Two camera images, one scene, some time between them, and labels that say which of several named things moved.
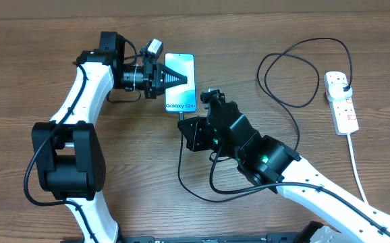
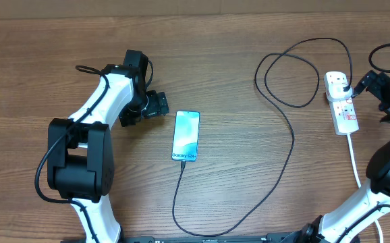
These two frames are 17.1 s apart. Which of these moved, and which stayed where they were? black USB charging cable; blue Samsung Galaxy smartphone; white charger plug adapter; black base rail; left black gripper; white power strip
Moved: left black gripper; blue Samsung Galaxy smartphone; black USB charging cable
Stayed: black base rail; white charger plug adapter; white power strip
